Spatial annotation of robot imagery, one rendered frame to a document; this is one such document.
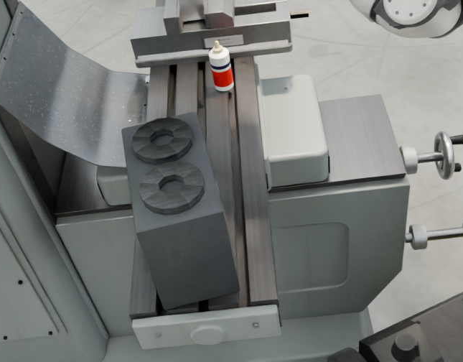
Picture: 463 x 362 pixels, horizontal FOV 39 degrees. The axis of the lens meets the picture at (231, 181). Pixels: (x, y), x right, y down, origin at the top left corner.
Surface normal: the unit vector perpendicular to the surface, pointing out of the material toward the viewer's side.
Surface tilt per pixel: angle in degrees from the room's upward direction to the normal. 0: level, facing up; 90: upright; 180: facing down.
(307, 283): 90
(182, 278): 90
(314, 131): 0
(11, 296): 88
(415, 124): 0
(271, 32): 90
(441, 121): 0
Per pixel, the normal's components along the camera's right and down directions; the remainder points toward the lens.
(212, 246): 0.21, 0.68
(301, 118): -0.13, -0.69
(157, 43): 0.00, 0.72
